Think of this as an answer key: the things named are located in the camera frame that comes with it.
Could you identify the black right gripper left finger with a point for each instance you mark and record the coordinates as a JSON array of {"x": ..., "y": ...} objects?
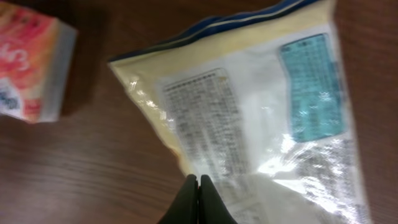
[{"x": 184, "y": 208}]

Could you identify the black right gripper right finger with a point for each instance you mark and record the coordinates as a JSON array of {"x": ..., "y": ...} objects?
[{"x": 211, "y": 208}]

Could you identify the cream snack bag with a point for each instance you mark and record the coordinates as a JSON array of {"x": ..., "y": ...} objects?
[{"x": 258, "y": 102}]

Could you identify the orange tissue pack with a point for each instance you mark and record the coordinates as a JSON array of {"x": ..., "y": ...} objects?
[{"x": 36, "y": 54}]

